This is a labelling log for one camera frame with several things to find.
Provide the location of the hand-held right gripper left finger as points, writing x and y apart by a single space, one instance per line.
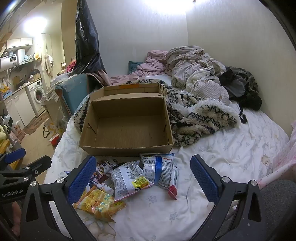
81 180

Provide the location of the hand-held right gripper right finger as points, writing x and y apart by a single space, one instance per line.
205 180

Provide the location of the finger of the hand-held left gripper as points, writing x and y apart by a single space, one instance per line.
13 155
39 164

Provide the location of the brown chocolate snack packet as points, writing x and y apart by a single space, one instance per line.
100 177

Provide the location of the yellow orange snack packet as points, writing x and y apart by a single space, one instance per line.
99 204

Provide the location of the dark snack packet white label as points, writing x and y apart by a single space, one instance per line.
108 164

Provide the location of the red white stick packet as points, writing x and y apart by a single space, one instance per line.
173 185

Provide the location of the white snack packet yellow label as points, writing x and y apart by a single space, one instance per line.
126 179

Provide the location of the blue white snack packet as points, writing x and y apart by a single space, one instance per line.
159 169

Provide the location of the brown cardboard box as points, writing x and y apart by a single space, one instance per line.
129 129

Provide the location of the patterned floor rug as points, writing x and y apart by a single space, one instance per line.
34 125

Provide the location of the yellow white shopping bag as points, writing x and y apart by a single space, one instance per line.
52 129

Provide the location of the white bear print bed sheet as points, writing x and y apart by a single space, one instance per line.
231 150

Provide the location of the white base cabinet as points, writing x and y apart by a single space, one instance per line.
18 106

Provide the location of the fuzzy patterned blanket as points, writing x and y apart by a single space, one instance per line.
196 120

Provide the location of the white washing machine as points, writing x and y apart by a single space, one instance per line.
37 95

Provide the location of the person's grey pants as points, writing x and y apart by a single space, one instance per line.
279 204

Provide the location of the pink frilled cloth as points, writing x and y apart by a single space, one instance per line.
284 157

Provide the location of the white water heater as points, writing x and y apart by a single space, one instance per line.
8 62

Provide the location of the hanging white towel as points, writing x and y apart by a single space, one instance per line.
48 63

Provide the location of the white paper roll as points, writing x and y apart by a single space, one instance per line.
21 55

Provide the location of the dark camouflage clothing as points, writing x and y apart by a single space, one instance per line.
240 85

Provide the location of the floral beige quilt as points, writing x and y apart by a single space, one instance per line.
196 69

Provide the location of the teal pillow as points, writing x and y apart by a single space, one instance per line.
134 66

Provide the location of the black plastic sheet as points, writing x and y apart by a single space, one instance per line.
89 46

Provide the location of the pink blanket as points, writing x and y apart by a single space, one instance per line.
152 62

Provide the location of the white wall cabinet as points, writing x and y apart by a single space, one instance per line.
19 42

